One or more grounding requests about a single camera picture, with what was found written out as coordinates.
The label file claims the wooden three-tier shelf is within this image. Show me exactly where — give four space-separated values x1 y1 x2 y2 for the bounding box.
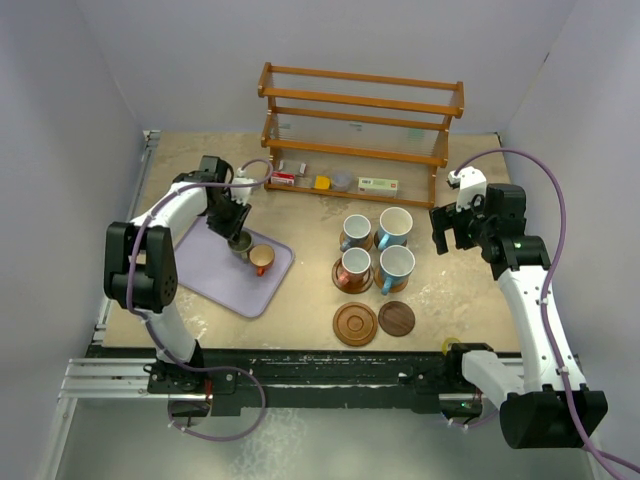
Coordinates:
257 62 465 209

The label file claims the red and white staple box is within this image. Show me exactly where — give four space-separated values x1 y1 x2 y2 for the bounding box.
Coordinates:
270 172 296 186

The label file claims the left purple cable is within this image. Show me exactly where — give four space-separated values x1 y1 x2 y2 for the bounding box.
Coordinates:
127 158 275 444

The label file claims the blue mug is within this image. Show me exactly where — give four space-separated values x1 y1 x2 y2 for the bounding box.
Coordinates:
377 207 414 240
379 245 416 295

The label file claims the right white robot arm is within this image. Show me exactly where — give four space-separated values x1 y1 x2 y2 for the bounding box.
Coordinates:
430 179 608 449

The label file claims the lavender plastic tray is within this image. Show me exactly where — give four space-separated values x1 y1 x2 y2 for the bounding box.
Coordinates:
175 219 294 318

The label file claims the yellow tape roll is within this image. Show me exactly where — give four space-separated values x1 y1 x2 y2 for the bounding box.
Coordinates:
441 337 462 355

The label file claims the grey cup with orange handle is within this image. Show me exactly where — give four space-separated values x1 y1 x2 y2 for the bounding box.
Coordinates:
337 247 371 286

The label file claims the clear tub of rubber bands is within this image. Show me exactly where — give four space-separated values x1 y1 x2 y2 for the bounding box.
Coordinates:
330 170 354 192

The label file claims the brown ringed wooden saucer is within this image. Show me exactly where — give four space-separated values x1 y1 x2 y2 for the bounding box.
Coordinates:
331 259 374 294

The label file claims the copper cup with red handle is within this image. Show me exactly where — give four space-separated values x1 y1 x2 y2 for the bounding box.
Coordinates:
248 244 275 277

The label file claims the purple cable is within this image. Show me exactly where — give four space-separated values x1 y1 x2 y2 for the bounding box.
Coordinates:
447 148 640 476
127 158 275 444

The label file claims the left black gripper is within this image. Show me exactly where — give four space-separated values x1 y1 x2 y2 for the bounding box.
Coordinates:
205 193 250 243

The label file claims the aluminium front frame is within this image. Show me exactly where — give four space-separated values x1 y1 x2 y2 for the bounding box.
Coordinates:
37 354 614 480

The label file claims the white green box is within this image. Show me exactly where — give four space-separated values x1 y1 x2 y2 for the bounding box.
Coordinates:
357 177 399 198

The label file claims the dark walnut coaster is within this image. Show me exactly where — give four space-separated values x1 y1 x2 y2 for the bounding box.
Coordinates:
374 234 408 251
378 301 415 337

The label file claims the yellow grey tape measure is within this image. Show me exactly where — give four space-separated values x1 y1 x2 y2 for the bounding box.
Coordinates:
313 175 331 191

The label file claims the black base bar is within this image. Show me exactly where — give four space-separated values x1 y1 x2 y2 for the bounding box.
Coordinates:
144 339 504 419

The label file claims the grey cup with blue handle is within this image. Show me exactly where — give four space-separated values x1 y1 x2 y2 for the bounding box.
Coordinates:
342 214 371 238

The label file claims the small grey-green cup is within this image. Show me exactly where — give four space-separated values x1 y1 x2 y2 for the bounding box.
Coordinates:
227 230 253 262

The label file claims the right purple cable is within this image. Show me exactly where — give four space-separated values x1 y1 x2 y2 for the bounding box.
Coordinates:
447 148 640 476

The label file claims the light wooden coaster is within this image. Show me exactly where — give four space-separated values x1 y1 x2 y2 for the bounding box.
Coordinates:
339 232 373 252
374 267 409 295

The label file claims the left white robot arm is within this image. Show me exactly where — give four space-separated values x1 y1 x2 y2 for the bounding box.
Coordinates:
103 156 258 392

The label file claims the metal table edge rail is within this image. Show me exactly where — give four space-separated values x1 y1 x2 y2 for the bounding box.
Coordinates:
87 129 162 351

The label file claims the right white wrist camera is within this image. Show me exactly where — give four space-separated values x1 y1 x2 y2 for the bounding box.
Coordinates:
447 166 487 212

